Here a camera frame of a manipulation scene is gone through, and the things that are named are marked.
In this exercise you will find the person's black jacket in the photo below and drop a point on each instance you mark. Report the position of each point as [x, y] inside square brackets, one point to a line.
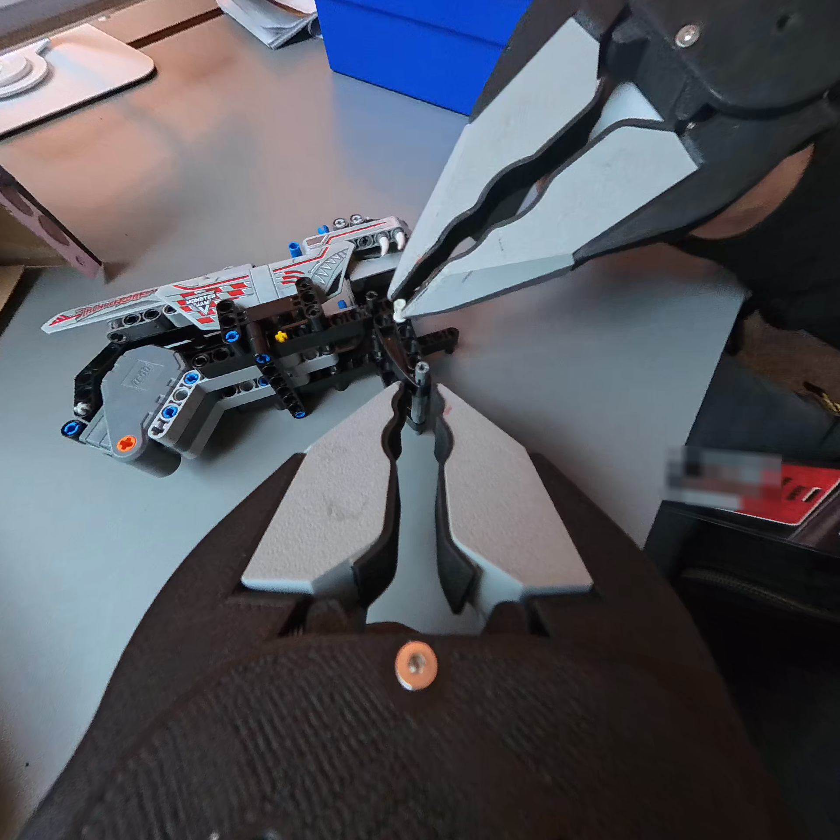
[754, 656]

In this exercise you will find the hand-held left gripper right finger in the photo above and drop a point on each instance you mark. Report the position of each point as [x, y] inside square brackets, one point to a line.
[512, 518]

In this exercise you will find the lego instruction booklet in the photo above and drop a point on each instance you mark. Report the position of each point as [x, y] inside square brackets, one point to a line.
[269, 23]

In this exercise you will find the red white id badge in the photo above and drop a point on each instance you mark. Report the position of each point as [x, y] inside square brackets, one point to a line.
[807, 495]

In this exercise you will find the person's right hand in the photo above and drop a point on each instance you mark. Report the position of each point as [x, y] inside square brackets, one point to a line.
[761, 203]

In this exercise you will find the white lego pin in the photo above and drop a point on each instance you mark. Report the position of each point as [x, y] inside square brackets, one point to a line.
[399, 307]

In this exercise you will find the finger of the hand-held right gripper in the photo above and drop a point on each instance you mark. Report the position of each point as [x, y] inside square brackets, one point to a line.
[512, 124]
[590, 197]

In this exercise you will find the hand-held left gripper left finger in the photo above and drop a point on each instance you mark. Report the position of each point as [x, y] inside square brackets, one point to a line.
[321, 518]

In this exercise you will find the blue plastic bin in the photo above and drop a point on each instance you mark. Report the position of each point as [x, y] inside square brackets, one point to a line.
[420, 46]

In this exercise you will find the grey red lego vehicle model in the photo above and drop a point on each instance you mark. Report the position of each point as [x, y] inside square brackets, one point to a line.
[229, 308]

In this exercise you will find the black lego set box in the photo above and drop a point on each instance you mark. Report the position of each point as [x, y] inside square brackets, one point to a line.
[46, 236]

